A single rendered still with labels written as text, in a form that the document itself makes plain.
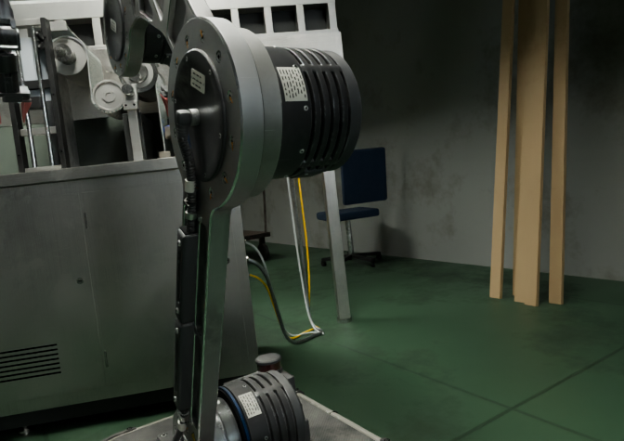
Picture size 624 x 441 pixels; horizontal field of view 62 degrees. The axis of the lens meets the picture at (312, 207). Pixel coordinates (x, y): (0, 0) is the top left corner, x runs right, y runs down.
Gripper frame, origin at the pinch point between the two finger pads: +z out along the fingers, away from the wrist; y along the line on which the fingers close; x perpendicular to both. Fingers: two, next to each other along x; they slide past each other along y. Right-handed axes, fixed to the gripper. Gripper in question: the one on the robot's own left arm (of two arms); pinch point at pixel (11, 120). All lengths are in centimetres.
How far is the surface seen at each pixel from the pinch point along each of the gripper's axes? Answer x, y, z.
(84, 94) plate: -71, -34, 17
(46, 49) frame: -38.0, -15.9, -10.7
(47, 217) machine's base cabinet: 0.1, -7.2, 34.7
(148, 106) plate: -58, -58, 19
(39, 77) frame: -35.6, -12.5, -1.5
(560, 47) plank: 9, -246, -32
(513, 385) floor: 108, -131, 59
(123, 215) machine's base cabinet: 9.8, -29.3, 32.0
